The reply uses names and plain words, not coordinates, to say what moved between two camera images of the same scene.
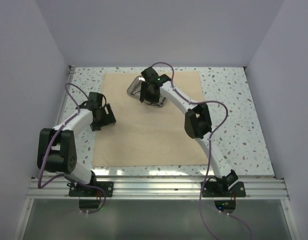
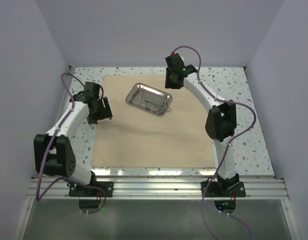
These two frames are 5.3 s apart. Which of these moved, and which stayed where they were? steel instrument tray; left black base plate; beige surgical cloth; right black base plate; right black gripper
Moved: steel instrument tray; right black gripper
Stayed: right black base plate; beige surgical cloth; left black base plate
